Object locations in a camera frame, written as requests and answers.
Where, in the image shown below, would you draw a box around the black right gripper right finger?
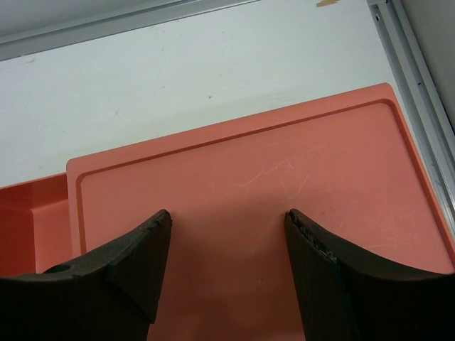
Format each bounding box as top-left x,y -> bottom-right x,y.
284,209 -> 454,340

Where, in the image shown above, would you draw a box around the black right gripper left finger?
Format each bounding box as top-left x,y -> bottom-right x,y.
1,210 -> 172,340

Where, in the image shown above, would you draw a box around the salmon pull-out drawer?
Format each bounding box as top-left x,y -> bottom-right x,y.
1,173 -> 87,277

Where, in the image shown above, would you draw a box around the salmon drawer box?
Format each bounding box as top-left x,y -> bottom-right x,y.
67,83 -> 454,340

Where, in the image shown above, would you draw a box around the aluminium table frame rail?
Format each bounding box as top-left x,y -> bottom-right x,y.
1,1 -> 454,202

